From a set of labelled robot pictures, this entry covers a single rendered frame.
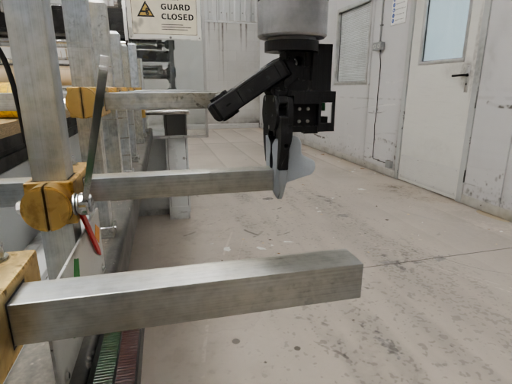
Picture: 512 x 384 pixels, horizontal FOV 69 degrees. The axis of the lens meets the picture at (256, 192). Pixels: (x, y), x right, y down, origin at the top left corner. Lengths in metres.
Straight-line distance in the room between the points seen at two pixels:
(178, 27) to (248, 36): 6.79
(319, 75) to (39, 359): 0.46
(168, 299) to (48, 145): 0.25
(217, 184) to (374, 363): 1.17
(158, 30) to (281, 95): 2.29
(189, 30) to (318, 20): 2.28
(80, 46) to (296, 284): 0.54
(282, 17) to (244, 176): 0.20
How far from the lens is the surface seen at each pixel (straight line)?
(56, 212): 0.45
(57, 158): 0.46
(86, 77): 0.70
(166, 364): 1.53
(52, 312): 0.28
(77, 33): 0.71
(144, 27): 2.75
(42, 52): 0.46
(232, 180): 0.51
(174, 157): 2.79
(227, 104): 0.48
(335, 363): 1.52
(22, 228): 1.00
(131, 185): 0.50
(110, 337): 0.47
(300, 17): 0.49
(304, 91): 0.49
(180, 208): 2.89
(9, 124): 0.94
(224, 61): 9.31
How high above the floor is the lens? 0.97
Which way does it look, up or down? 16 degrees down
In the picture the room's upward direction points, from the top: straight up
